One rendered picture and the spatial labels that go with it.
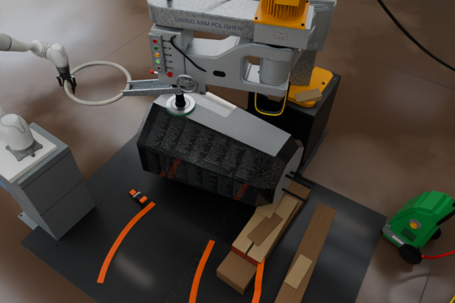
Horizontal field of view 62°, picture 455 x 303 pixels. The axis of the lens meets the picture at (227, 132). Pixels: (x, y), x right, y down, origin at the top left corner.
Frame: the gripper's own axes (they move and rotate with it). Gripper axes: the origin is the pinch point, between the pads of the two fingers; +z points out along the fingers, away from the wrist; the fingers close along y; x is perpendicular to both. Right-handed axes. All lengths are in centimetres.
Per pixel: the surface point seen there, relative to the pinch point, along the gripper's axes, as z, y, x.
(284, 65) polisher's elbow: -68, 149, -42
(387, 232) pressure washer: 55, 252, -89
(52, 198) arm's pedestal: 38, -4, -73
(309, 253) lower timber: 58, 187, -105
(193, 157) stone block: 11, 97, -54
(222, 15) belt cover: -95, 110, -34
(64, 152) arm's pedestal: 8, 7, -55
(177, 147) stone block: 11, 85, -45
